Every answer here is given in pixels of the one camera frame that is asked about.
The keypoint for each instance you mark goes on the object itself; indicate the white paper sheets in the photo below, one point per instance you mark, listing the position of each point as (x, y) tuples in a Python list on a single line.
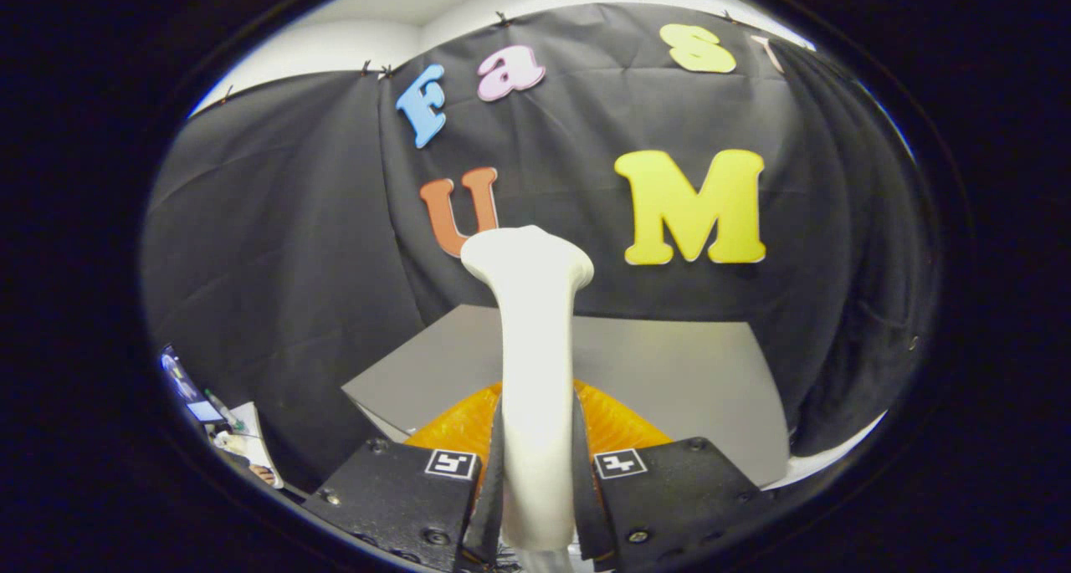
[(251, 439)]

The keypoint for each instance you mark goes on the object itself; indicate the grey cabinet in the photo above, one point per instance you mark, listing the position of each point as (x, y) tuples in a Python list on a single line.
[(669, 372)]

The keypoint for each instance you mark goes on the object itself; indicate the computer monitor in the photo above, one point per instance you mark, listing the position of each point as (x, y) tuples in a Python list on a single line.
[(184, 385)]

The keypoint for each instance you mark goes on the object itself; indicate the black backdrop cloth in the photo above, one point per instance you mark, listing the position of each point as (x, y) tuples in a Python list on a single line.
[(293, 222)]

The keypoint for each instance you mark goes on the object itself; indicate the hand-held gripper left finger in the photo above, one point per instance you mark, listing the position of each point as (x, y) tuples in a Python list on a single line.
[(488, 523)]

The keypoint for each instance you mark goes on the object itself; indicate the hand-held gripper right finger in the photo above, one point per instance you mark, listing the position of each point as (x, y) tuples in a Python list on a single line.
[(587, 514)]

